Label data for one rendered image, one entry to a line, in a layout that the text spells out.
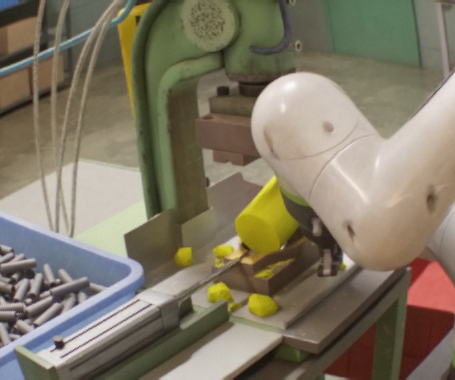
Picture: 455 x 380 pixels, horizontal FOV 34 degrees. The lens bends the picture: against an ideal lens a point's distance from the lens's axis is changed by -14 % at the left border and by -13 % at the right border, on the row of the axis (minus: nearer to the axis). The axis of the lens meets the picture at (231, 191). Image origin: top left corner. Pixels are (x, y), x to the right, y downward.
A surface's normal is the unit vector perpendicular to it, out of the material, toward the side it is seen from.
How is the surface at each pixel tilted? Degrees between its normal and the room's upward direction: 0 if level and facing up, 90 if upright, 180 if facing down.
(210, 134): 90
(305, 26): 90
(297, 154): 78
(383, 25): 90
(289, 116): 60
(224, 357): 0
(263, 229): 106
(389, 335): 90
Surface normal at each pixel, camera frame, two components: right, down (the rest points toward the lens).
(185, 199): 0.80, 0.15
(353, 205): -0.69, -0.11
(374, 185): -0.47, -0.45
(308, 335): -0.09, -0.93
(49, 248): -0.62, 0.19
